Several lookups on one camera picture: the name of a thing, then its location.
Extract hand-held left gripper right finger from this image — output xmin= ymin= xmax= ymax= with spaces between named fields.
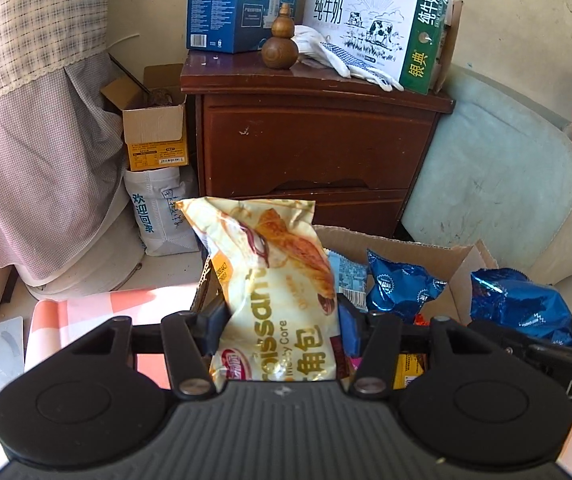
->
xmin=338 ymin=305 xmax=497 ymax=401

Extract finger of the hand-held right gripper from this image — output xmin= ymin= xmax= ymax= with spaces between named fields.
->
xmin=468 ymin=320 xmax=572 ymax=361

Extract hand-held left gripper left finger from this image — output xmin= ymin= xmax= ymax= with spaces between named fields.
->
xmin=73 ymin=307 xmax=229 ymax=401

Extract blue foil snack packet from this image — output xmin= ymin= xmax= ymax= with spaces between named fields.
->
xmin=367 ymin=249 xmax=447 ymax=325
xmin=470 ymin=267 xmax=572 ymax=348

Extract light blue snack packet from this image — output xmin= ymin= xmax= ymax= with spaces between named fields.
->
xmin=328 ymin=250 xmax=369 ymax=311

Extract cream croissant bread packet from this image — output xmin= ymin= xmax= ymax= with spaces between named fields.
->
xmin=175 ymin=196 xmax=342 ymax=393

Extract dark yellow snack packet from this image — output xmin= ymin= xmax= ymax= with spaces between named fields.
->
xmin=393 ymin=353 xmax=429 ymax=391

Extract white printed cardboard box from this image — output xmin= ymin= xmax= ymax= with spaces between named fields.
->
xmin=191 ymin=225 xmax=499 ymax=328

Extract pink white checkered tablecloth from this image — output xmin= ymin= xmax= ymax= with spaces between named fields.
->
xmin=31 ymin=285 xmax=202 ymax=391

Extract white printed bag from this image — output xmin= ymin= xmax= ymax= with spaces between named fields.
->
xmin=125 ymin=165 xmax=202 ymax=257

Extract white round appliance base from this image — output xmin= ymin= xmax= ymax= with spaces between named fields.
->
xmin=26 ymin=240 xmax=147 ymax=296

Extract light green sofa cushion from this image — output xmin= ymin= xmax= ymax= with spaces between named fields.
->
xmin=401 ymin=65 xmax=572 ymax=286

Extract dark wooden nightstand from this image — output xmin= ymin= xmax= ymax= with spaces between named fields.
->
xmin=181 ymin=50 xmax=456 ymax=238

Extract small yellow cardboard box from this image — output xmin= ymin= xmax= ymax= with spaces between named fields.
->
xmin=100 ymin=64 xmax=189 ymax=172

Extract checked fabric cover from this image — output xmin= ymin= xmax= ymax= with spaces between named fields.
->
xmin=0 ymin=0 xmax=132 ymax=286

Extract white dotted work gloves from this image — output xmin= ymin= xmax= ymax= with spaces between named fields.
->
xmin=293 ymin=25 xmax=404 ymax=92

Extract wooden gourd ornament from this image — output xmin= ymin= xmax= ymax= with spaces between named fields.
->
xmin=261 ymin=3 xmax=299 ymax=70

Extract white green milk carton box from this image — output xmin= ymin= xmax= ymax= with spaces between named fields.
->
xmin=302 ymin=0 xmax=451 ymax=96

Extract blue printed box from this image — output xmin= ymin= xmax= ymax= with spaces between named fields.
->
xmin=187 ymin=0 xmax=307 ymax=55

